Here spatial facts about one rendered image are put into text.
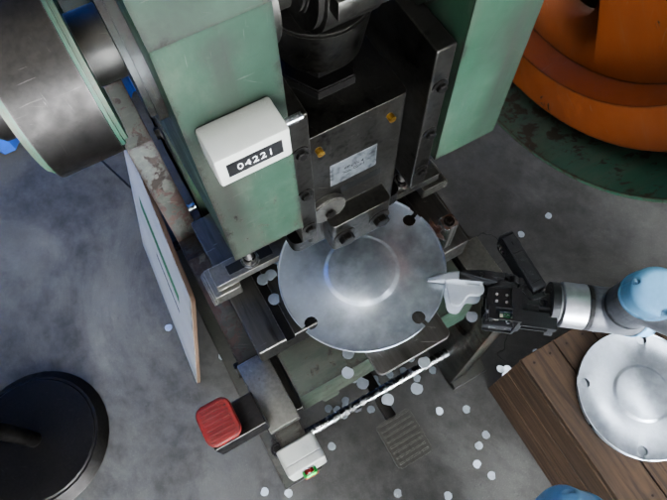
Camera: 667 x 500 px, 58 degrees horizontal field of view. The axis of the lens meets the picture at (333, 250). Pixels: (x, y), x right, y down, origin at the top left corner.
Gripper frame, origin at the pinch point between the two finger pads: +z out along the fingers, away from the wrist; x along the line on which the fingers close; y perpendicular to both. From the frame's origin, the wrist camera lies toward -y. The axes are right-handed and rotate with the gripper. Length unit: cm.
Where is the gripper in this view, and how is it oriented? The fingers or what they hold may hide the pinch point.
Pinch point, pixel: (435, 277)
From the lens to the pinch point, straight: 104.1
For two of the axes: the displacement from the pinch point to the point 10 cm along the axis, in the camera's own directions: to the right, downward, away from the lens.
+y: -1.5, 9.1, -3.9
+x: 0.5, 4.1, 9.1
